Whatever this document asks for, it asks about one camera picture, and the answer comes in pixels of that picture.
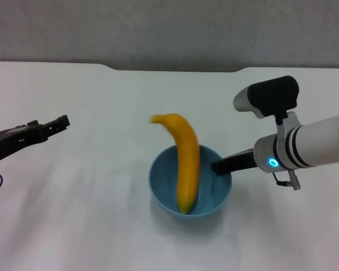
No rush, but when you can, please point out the right arm cable with plug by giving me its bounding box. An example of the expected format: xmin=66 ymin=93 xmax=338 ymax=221
xmin=272 ymin=168 xmax=302 ymax=191

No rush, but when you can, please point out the blue plastic bowl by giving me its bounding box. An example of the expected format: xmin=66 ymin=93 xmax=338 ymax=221
xmin=148 ymin=144 xmax=233 ymax=221

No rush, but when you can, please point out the yellow banana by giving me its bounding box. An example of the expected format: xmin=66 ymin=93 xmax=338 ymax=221
xmin=149 ymin=112 xmax=201 ymax=216

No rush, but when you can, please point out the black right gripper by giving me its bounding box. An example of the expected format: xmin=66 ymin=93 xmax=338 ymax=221
xmin=210 ymin=148 xmax=257 ymax=177

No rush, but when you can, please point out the white right camera bracket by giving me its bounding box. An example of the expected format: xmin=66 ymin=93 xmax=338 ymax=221
xmin=275 ymin=111 xmax=302 ymax=139

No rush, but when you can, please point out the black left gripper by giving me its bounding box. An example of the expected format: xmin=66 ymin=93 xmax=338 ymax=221
xmin=0 ymin=114 xmax=71 ymax=165

